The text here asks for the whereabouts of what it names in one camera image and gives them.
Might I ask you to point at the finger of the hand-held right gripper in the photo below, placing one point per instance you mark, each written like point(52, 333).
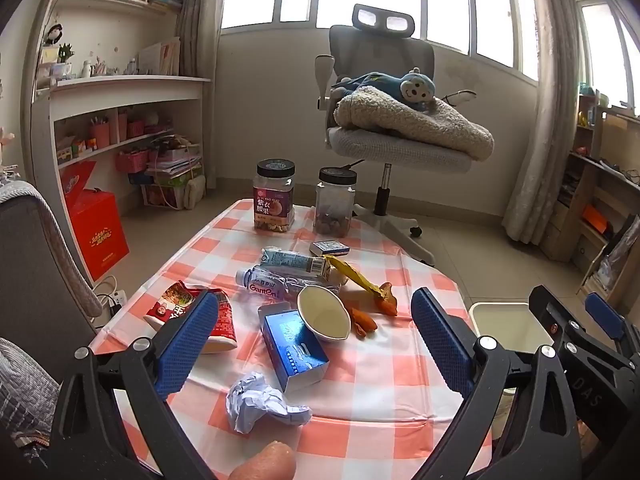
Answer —
point(550, 312)
point(605, 316)

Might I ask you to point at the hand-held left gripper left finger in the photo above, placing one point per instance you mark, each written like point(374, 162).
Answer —
point(187, 340)

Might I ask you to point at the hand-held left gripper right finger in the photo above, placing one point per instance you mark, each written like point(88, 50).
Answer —
point(440, 345)

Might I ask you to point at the white trash bin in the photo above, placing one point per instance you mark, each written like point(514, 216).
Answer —
point(505, 325)

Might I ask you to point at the blue and white cardboard box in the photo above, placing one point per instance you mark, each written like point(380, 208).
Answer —
point(292, 345)

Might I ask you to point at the red instant noodle cup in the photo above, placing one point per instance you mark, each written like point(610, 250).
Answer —
point(175, 302)

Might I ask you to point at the white power strip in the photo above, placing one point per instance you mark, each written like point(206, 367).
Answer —
point(112, 300)

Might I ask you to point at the crumpled white paper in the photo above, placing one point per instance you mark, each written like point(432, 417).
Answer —
point(255, 400)

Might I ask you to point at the clear plastic water bottle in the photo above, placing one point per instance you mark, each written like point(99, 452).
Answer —
point(265, 285)

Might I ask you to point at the white paper bowl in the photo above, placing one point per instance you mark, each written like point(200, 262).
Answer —
point(322, 312)

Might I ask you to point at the wooden shelf unit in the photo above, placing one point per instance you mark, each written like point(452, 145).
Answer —
point(585, 195)

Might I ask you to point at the blue and white drink carton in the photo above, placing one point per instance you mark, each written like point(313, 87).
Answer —
point(290, 260)

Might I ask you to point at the red gift bag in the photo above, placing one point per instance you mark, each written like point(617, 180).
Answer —
point(97, 235)

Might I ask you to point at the cream fabric bag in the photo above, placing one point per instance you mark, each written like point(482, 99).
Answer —
point(194, 194)

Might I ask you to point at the small flat blue box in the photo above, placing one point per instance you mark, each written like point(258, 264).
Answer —
point(327, 246)

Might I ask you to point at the beige curtain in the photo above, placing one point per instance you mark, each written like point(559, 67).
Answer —
point(540, 160)
point(200, 20)

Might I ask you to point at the cashew jar with purple label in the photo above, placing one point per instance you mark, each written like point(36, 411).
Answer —
point(273, 205)

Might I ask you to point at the grey patterned cloth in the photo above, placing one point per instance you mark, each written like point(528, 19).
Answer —
point(25, 395)

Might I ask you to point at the grey armchair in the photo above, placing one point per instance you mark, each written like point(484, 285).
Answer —
point(30, 270)

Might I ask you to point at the clear jar of brown nuts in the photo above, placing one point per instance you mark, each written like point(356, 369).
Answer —
point(334, 205)

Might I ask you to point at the stack of papers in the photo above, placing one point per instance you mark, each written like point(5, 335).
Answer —
point(175, 160)

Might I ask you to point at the pink plastic basket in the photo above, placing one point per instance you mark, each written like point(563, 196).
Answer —
point(132, 161)

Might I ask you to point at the red paper bag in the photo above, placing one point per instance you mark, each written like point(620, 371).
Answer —
point(75, 177)

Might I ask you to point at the beige fleece blanket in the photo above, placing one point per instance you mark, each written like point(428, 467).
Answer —
point(425, 130)

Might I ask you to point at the pink pen holder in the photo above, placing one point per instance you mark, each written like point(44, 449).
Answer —
point(100, 135)

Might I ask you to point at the blue monkey plush toy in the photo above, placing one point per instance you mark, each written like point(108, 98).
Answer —
point(415, 87)

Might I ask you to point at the grey office chair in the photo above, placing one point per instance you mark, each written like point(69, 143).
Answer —
point(380, 55)

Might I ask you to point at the small potted plant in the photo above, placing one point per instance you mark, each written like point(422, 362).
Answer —
point(66, 52)

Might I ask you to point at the small doll figure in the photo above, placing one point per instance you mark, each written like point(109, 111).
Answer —
point(53, 35)

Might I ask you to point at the white wall shelf unit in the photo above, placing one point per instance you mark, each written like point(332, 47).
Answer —
point(125, 87)

